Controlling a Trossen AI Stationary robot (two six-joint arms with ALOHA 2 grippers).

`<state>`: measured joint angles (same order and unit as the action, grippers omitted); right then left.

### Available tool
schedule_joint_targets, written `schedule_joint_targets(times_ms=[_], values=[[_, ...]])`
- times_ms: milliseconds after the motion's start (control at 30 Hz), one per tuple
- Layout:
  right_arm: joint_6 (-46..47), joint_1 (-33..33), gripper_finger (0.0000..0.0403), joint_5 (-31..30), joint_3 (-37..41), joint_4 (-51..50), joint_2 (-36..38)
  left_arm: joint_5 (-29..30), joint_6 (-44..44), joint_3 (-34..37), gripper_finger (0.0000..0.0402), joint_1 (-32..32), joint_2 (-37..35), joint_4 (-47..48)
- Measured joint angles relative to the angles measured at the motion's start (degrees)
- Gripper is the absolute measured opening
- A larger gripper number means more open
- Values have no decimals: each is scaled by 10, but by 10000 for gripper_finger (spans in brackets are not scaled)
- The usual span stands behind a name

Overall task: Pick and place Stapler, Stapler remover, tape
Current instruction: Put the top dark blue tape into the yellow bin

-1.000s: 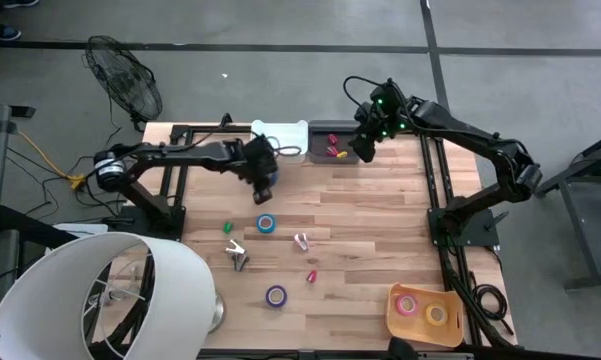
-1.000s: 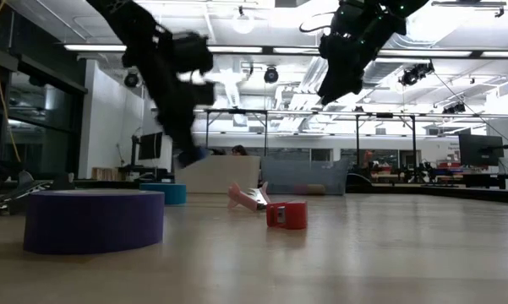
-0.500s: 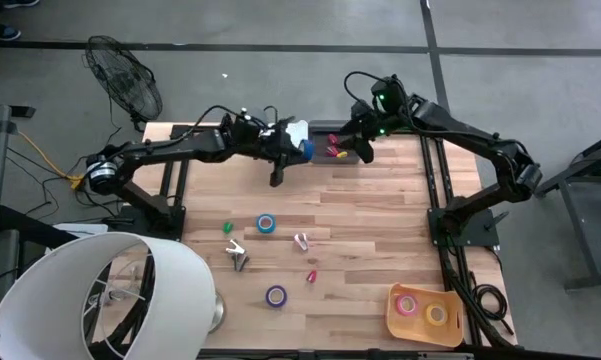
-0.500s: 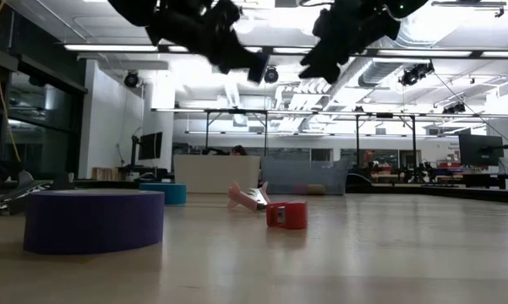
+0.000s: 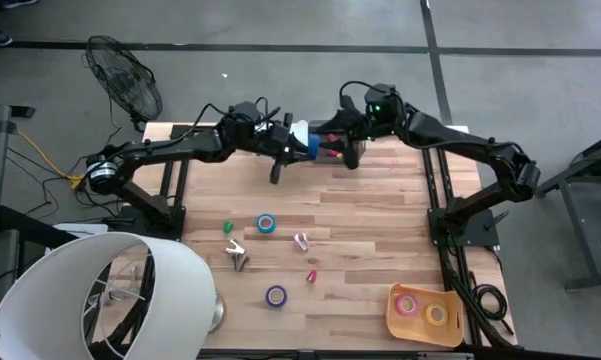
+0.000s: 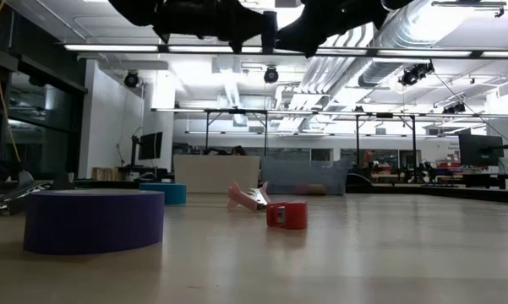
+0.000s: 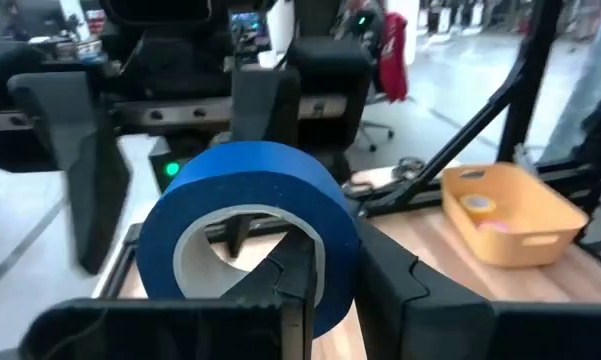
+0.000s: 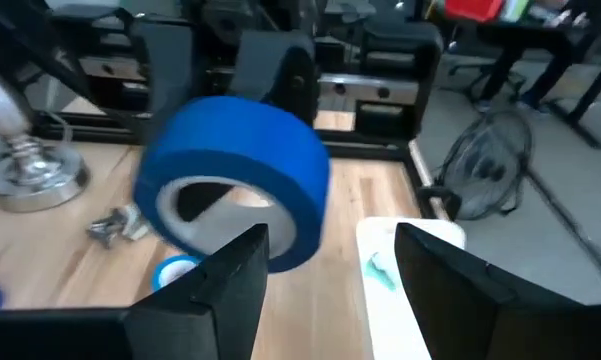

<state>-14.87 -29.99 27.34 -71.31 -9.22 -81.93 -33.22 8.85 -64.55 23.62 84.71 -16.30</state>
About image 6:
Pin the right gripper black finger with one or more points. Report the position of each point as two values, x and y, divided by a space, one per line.
300 42

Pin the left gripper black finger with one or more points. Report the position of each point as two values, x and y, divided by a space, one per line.
268 31

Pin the pink stapler remover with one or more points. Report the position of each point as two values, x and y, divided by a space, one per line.
243 198

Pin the teal tape roll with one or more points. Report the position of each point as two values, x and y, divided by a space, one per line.
165 194

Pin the purple tape roll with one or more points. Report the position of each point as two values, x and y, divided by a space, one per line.
93 224

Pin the black and silver stapler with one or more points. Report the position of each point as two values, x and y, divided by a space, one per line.
17 198

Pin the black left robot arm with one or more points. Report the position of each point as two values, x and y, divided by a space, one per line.
131 10

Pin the yellow mini stapler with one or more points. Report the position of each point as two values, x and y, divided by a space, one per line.
317 189

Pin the black round ceiling spotlight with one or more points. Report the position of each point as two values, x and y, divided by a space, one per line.
271 75
132 79

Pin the long ceiling light strip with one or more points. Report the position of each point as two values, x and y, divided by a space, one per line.
427 53

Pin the person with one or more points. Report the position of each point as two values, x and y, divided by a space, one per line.
238 150
368 157

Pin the grey translucent plastic bin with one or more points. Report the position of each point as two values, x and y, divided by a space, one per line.
291 173

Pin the black monitor on stand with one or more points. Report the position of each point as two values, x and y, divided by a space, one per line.
151 145

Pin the black ceiling lamp pair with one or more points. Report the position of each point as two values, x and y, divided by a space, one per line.
454 109

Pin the wooden crate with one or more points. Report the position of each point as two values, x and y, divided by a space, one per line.
105 174

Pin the red storage boxes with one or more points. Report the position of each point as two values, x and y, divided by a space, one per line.
448 164

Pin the large black monitor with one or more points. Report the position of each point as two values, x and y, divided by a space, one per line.
481 150

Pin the black desk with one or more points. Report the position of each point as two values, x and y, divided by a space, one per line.
490 180

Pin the black ceiling-hung camera cluster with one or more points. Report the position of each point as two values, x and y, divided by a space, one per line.
414 75

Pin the black metal gantry frame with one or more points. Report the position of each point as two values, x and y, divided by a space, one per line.
357 139

